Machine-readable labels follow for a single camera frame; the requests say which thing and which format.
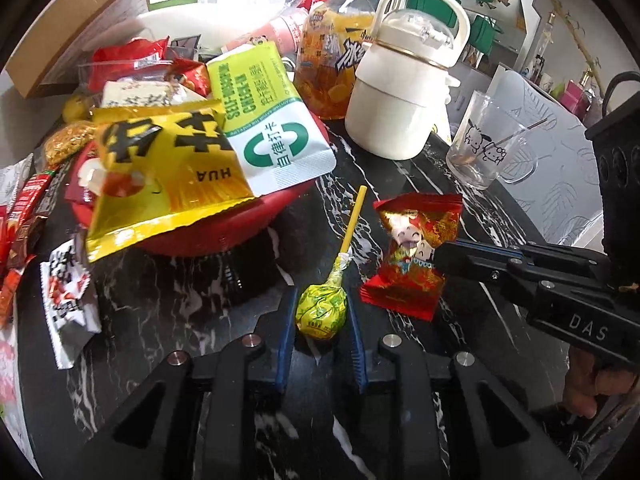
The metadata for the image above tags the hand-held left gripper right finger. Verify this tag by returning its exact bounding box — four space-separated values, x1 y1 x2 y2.
345 305 571 480

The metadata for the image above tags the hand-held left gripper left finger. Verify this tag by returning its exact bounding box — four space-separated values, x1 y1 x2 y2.
65 287 301 480

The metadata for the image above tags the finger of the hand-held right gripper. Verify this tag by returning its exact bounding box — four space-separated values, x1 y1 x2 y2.
433 246 543 288
450 239 613 281

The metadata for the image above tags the yellow green lollipop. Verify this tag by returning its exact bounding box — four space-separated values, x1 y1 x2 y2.
296 185 368 342

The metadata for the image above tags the red cartoon candy packet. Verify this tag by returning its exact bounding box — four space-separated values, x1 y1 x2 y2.
360 192 463 322

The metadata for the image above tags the red plastic basket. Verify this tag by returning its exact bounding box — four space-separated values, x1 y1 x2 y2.
70 120 331 258

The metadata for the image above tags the green white snack packet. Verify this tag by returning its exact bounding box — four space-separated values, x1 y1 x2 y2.
206 40 337 198

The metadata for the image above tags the white cartoon snack packet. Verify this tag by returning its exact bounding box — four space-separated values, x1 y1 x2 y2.
40 240 103 371

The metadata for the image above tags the orange red snack packet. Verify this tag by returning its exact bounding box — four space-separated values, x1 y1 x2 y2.
167 57 212 98

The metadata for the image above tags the white red-banded snack packet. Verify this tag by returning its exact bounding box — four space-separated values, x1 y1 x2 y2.
101 80 201 110

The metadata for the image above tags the person's right hand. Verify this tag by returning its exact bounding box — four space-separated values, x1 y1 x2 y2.
562 345 618 418

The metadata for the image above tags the cartoon print glass mug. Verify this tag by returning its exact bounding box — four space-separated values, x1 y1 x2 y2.
446 90 543 191

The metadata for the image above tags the white insulated jug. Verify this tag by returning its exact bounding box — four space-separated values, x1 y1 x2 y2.
345 0 471 162

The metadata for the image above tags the yellow cap tea bottle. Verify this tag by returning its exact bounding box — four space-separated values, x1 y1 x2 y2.
292 0 377 120

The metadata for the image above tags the large green tote bag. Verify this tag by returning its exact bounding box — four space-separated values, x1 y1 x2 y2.
407 0 461 31

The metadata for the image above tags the pink floral sheet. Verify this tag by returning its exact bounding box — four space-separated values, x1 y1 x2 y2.
0 320 31 441

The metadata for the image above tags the long red green sachet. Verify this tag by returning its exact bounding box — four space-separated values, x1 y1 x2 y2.
12 167 66 271

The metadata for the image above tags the red gold sachet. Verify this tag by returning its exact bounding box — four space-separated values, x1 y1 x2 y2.
0 200 31 331

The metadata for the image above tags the yellow noodle snack packet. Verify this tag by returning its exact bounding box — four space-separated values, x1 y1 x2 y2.
44 121 98 167

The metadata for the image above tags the pink paper cup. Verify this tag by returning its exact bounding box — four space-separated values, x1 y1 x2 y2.
265 7 313 53

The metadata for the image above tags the yellow lemon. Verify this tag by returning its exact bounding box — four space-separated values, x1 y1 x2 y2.
62 95 96 123

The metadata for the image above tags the small white packet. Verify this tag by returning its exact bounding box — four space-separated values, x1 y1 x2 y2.
0 152 35 206

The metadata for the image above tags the red food packet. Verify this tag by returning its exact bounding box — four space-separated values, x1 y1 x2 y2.
87 35 171 91

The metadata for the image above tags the cardboard box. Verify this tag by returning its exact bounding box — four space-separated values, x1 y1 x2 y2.
5 0 151 100

